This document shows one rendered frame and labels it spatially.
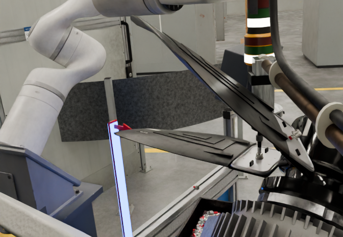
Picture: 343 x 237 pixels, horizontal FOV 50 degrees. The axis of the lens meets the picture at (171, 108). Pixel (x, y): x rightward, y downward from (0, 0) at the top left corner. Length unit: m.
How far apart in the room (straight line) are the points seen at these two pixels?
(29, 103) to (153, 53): 5.79
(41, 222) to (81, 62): 0.94
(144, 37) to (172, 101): 4.36
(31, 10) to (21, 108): 1.41
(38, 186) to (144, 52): 5.93
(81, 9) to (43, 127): 0.34
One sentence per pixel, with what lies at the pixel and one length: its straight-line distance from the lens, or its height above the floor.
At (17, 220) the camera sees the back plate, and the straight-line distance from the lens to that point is 0.19.
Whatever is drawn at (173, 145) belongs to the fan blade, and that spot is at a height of 1.20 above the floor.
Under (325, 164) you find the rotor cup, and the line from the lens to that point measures 0.53.
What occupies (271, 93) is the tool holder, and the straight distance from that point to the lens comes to 0.54.
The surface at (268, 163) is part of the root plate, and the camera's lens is 0.60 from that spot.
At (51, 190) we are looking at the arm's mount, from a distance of 0.99.
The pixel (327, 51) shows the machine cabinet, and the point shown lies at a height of 0.30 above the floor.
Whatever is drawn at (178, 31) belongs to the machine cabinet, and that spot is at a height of 0.77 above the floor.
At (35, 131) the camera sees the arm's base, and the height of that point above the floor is 1.14.
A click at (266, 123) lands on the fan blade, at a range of 0.44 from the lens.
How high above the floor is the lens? 1.45
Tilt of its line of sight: 18 degrees down
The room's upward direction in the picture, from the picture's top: 5 degrees counter-clockwise
